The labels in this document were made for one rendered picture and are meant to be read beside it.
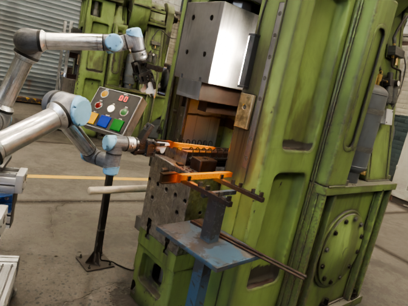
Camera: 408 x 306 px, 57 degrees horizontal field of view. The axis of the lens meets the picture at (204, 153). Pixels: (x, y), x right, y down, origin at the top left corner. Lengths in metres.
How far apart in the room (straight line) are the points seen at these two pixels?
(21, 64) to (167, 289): 1.35
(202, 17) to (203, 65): 0.25
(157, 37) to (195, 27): 5.03
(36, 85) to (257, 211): 8.28
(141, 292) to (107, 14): 5.16
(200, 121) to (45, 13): 7.69
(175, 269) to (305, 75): 1.21
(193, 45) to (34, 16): 7.80
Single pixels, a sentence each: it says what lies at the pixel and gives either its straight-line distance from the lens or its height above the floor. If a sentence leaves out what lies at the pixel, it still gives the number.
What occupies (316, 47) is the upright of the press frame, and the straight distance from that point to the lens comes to 2.04.
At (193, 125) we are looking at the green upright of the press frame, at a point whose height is 1.09.
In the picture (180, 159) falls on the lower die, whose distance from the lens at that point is 2.04.
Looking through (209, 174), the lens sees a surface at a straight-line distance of 1.71.
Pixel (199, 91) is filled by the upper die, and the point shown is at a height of 1.32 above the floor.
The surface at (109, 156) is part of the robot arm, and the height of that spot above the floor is 0.94.
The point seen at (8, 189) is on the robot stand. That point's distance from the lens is 1.98.
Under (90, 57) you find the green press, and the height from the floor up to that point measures 1.34.
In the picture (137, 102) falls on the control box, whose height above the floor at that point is 1.16.
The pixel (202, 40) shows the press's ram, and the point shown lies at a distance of 2.00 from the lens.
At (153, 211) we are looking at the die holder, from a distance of 2.15.
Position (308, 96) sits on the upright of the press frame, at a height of 1.40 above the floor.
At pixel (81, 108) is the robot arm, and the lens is 1.53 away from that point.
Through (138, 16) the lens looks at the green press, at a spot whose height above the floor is 2.17.
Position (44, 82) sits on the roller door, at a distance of 9.74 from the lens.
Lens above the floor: 1.38
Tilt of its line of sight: 11 degrees down
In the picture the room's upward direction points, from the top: 12 degrees clockwise
